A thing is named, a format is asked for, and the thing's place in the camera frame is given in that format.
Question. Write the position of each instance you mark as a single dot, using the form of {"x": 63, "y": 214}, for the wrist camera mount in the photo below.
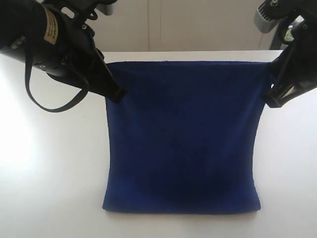
{"x": 271, "y": 12}
{"x": 106, "y": 7}

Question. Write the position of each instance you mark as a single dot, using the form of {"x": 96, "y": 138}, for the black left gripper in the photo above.
{"x": 64, "y": 48}

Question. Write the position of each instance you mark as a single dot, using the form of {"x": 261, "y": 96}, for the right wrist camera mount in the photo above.
{"x": 271, "y": 12}

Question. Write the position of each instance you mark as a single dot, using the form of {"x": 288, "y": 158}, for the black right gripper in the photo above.
{"x": 295, "y": 70}

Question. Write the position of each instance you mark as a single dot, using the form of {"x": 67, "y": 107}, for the left black grey arm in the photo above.
{"x": 16, "y": 24}

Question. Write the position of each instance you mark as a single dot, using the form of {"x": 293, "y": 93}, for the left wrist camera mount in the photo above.
{"x": 106, "y": 7}

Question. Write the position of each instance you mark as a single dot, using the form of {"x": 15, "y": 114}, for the blue microfiber towel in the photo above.
{"x": 182, "y": 139}

